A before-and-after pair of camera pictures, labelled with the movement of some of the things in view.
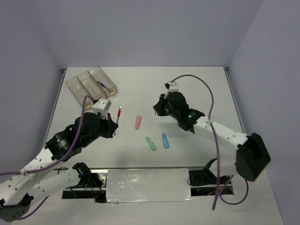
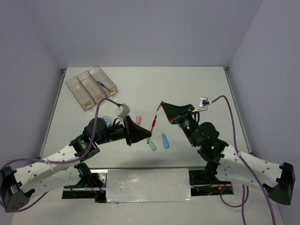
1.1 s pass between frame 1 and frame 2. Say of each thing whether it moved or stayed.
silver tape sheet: stayed
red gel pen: moved
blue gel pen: stayed
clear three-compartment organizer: stayed
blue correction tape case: stayed
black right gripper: moved
